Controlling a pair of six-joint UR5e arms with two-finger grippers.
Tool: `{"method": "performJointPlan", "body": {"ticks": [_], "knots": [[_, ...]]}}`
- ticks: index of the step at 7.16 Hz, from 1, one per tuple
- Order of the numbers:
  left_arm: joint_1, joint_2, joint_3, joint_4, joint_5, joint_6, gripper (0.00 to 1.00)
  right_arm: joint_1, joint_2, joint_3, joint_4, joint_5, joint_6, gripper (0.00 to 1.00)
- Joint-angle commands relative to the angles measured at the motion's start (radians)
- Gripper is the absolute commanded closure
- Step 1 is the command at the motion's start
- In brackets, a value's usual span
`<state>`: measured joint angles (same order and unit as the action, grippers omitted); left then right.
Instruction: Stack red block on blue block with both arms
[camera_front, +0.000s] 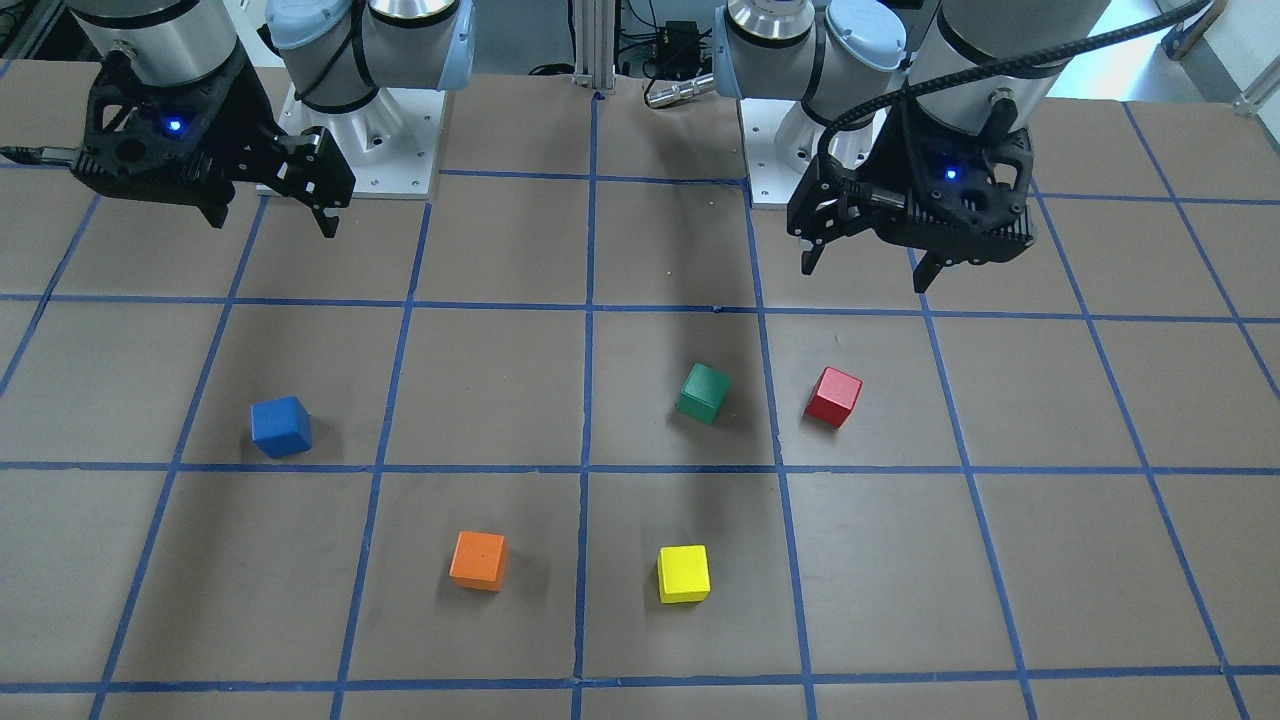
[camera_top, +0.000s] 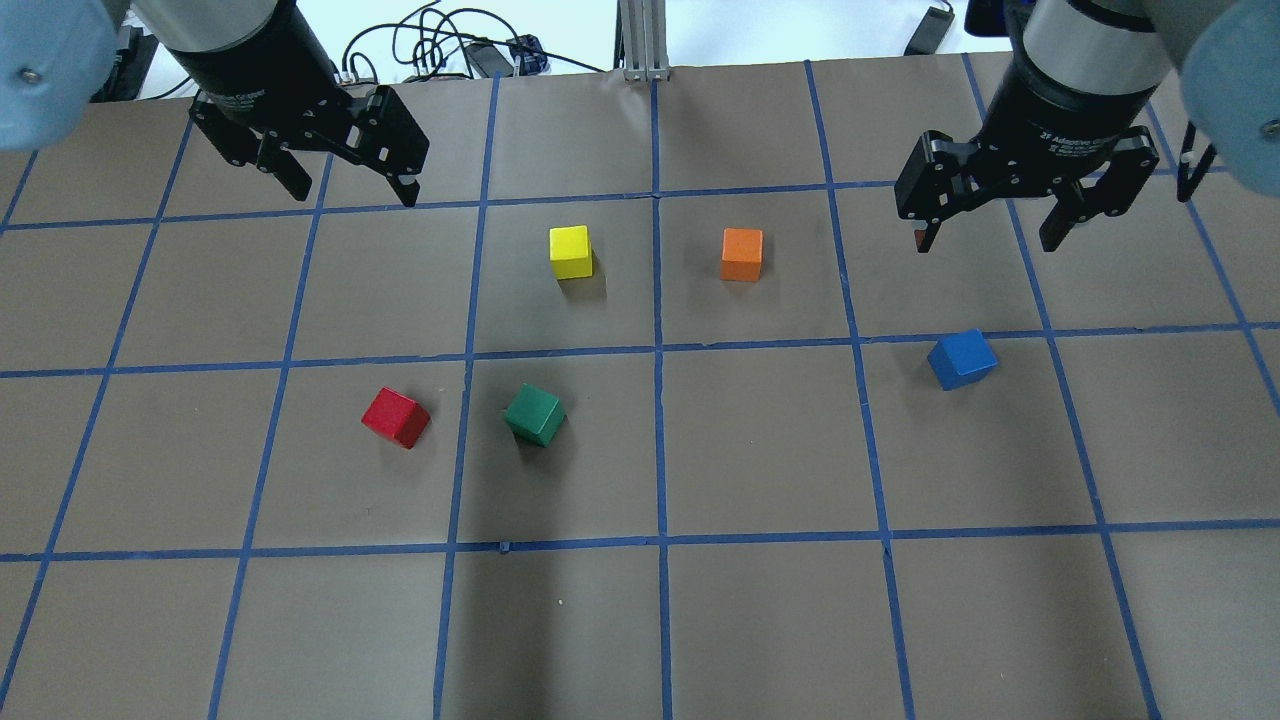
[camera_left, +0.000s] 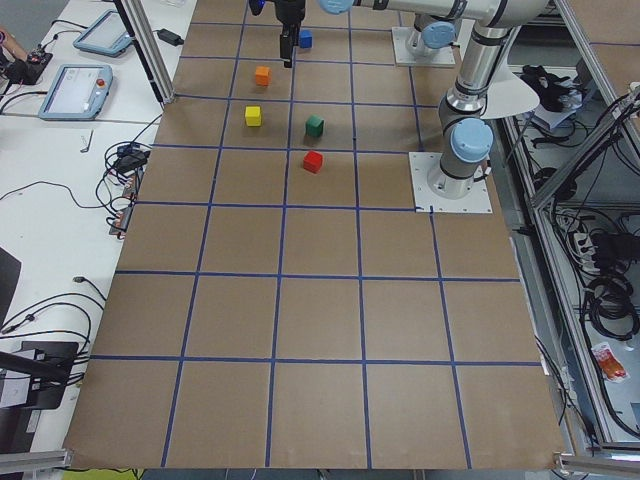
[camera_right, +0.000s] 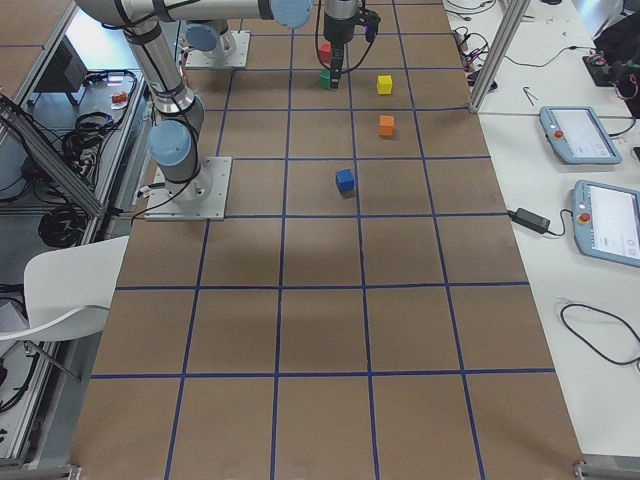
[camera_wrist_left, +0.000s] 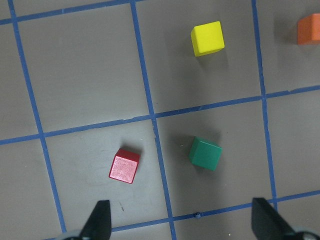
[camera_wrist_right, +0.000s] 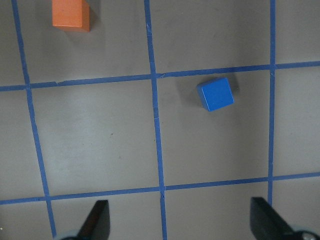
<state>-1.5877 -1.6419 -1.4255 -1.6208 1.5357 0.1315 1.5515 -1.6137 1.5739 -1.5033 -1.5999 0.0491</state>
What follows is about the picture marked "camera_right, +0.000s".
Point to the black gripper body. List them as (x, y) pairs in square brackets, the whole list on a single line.
[(336, 29)]

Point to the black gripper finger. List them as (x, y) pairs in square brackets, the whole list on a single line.
[(336, 65)]

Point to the red wooden block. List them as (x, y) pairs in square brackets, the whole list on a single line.
[(324, 52)]

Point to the green wooden block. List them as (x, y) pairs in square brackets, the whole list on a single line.
[(325, 79)]

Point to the yellow wooden block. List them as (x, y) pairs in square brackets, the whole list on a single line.
[(384, 85)]

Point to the orange wooden block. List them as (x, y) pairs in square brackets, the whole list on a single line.
[(386, 126)]

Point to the blue wooden block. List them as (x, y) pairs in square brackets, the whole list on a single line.
[(345, 181)]

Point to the black power adapter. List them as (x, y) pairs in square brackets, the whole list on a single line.
[(529, 220)]

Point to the upper teach pendant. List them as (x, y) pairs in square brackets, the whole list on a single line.
[(577, 136)]

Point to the teach pendant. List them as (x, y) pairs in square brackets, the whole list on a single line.
[(577, 136), (606, 222)]

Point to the black box on shelf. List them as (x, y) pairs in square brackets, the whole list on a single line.
[(65, 72)]

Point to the lower teach pendant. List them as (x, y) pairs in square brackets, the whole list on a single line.
[(606, 222)]

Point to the white chair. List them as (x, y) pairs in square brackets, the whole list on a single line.
[(68, 292)]

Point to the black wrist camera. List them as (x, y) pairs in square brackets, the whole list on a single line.
[(370, 20)]

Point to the aluminium frame post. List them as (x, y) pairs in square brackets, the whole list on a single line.
[(504, 35)]

